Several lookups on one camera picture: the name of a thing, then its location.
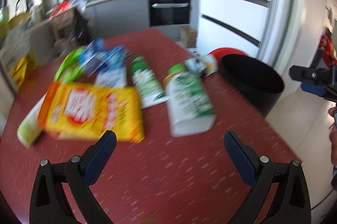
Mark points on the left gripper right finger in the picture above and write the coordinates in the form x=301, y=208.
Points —
x=291, y=202

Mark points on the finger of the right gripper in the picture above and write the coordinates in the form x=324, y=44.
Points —
x=313, y=89

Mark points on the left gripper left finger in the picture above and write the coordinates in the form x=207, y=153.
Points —
x=49, y=203

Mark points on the pale green drink bottle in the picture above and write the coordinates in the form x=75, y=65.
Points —
x=29, y=130

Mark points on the orange yellow snack bag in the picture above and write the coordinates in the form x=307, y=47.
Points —
x=85, y=111

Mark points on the white green detergent bottle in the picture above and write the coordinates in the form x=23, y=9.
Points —
x=190, y=110

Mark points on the green snack bag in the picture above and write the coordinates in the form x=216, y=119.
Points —
x=70, y=69

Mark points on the white blue milk carton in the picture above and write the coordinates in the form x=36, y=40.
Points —
x=114, y=78

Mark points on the blue white plastic bag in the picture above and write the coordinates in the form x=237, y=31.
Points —
x=96, y=57

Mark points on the black trash bin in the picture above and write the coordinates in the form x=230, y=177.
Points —
x=257, y=81

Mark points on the black kitchen faucet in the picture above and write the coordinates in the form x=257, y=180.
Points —
x=20, y=7

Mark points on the person's hand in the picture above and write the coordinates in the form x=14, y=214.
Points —
x=333, y=140

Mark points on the red banner object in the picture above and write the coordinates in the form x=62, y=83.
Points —
x=326, y=46

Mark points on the red plastic stool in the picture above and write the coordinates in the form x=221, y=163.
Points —
x=220, y=52

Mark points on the small crumpled wrapper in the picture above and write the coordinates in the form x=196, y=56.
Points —
x=202, y=66

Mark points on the cardboard box on floor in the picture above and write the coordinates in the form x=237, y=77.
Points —
x=188, y=37

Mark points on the gold foil bag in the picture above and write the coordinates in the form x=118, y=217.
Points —
x=23, y=66

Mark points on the green white toothpaste tube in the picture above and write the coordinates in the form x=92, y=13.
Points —
x=143, y=77

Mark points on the clear plastic bag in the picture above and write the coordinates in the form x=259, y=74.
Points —
x=15, y=46

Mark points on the black built-in oven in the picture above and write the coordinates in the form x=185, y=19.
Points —
x=169, y=12

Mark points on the black garbage bag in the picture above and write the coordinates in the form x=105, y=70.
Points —
x=80, y=29

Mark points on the wooden rack with basket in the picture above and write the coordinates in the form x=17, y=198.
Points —
x=60, y=21

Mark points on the grey lower cabinets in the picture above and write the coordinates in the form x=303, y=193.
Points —
x=115, y=17

